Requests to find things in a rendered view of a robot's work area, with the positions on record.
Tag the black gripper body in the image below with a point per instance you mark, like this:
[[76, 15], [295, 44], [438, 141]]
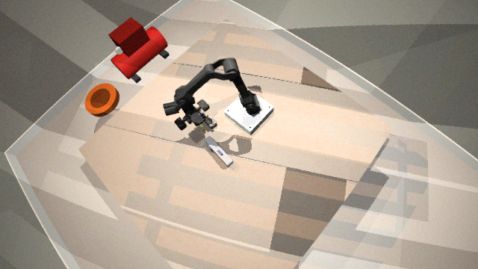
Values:
[[180, 122]]

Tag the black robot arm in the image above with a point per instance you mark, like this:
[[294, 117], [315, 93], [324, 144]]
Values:
[[184, 99]]

